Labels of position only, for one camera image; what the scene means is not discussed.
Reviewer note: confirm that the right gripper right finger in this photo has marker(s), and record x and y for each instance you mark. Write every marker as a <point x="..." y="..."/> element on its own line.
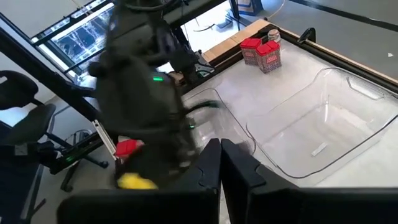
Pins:
<point x="311" y="208"/>

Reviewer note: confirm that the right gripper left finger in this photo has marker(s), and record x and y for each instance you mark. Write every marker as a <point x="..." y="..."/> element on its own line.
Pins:
<point x="140" y="208"/>

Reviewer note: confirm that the red block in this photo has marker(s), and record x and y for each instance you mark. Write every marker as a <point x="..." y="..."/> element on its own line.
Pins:
<point x="127" y="147"/>

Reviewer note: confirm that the red-lidded patterned paprika tin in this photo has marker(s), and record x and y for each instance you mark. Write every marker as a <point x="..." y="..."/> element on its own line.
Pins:
<point x="250" y="51"/>
<point x="269" y="57"/>

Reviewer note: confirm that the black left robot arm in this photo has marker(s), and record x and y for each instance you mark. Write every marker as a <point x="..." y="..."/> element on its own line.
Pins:
<point x="136" y="93"/>

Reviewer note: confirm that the black office chair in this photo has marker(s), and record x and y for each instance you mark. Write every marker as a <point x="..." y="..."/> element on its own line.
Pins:
<point x="28" y="124"/>

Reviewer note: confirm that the black framed window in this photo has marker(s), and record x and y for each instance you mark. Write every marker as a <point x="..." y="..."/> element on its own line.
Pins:
<point x="81" y="40"/>

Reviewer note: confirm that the small black hook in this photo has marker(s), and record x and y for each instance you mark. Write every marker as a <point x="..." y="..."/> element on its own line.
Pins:
<point x="306" y="34"/>

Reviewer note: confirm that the blue cardboard box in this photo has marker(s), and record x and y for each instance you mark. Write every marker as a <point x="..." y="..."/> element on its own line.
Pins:
<point x="248" y="6"/>

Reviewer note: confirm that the silver metal bracket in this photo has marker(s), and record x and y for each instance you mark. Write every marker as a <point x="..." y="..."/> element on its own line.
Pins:
<point x="104" y="140"/>

